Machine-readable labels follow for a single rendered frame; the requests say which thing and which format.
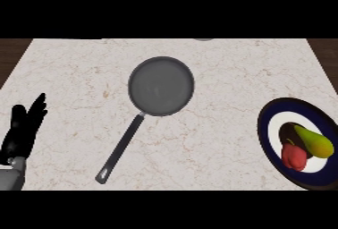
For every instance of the blue and white plate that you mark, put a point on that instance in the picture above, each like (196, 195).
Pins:
(272, 131)

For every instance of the dark purple eggplant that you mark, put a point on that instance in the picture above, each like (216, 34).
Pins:
(289, 132)

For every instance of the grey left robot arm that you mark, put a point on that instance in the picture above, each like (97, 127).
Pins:
(11, 176)

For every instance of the dark grey frying pan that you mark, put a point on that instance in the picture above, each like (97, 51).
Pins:
(160, 86)

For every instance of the red bell pepper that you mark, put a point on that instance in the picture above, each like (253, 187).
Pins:
(294, 157)

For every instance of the green yellow pear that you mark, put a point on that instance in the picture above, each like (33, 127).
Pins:
(315, 141)

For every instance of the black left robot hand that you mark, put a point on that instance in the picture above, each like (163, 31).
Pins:
(20, 134)

